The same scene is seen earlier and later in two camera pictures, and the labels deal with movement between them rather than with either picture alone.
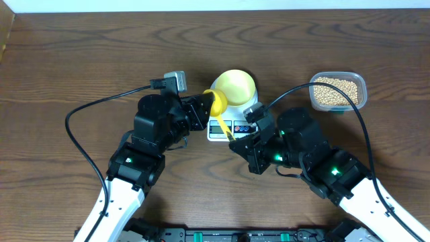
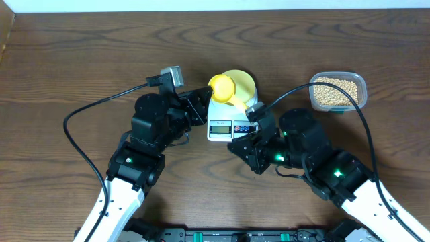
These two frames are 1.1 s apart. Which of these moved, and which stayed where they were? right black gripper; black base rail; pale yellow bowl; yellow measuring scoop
Moved: yellow measuring scoop
Stayed: right black gripper; black base rail; pale yellow bowl
